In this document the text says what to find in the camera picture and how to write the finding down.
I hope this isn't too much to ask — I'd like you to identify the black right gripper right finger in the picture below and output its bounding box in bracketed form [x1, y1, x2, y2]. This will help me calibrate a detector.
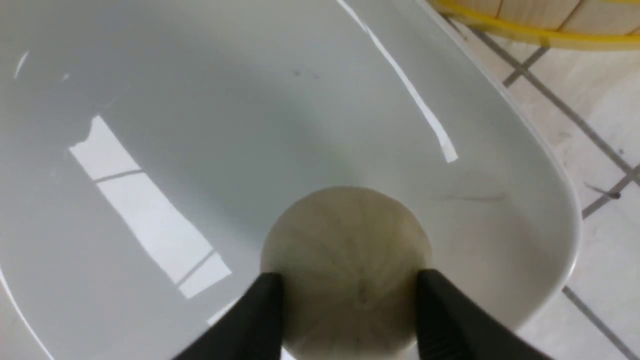
[416, 269, 551, 360]

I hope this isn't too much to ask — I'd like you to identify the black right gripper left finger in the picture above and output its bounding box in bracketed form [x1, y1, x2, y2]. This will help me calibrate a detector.
[174, 272, 285, 360]

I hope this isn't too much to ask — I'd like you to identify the white steamed bun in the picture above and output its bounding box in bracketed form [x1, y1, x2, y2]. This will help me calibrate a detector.
[260, 186, 433, 360]

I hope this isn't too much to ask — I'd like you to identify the white square plate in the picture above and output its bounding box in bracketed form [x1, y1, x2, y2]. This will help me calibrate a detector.
[1, 0, 581, 360]

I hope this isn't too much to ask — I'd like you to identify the white grid tablecloth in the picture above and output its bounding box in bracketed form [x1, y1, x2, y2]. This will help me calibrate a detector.
[449, 20, 640, 360]

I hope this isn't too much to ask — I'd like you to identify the bamboo steamer basket yellow rim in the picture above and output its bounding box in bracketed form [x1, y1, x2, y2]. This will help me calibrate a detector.
[430, 0, 640, 51]

